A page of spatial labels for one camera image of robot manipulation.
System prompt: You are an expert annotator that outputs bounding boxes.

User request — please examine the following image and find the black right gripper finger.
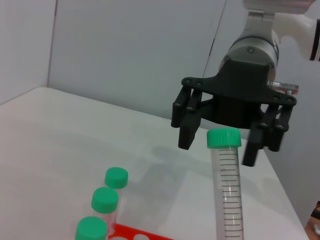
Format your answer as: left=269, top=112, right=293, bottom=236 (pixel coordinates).
left=170, top=85, right=204, bottom=151
left=241, top=103, right=293, bottom=168

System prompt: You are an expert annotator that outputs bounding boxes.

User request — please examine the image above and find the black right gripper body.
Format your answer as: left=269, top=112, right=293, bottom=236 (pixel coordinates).
left=181, top=57, right=298, bottom=130

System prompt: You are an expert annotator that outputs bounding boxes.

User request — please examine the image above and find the clear test tube green cap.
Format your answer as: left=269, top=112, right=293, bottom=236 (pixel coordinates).
left=75, top=216, right=109, bottom=240
left=206, top=128, right=245, bottom=240
left=104, top=166, right=129, bottom=198
left=91, top=186, right=120, bottom=236

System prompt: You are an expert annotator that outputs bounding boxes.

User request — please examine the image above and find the orange plastic test tube rack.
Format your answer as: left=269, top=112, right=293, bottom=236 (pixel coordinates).
left=107, top=223, right=176, bottom=240

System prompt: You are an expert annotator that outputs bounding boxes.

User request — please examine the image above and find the silver right gripper cable plug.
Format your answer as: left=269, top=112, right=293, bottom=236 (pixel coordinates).
left=266, top=79, right=300, bottom=96

